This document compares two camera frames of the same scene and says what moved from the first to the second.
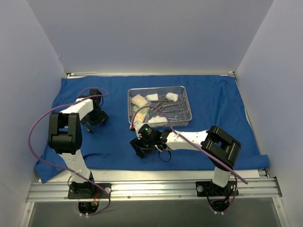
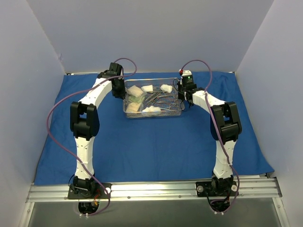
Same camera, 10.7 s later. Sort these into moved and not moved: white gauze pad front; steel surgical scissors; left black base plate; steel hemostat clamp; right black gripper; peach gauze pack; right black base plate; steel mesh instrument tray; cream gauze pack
Moved: steel surgical scissors; white gauze pad front; steel hemostat clamp; peach gauze pack; cream gauze pack; steel mesh instrument tray; right black gripper
Not moved: left black base plate; right black base plate
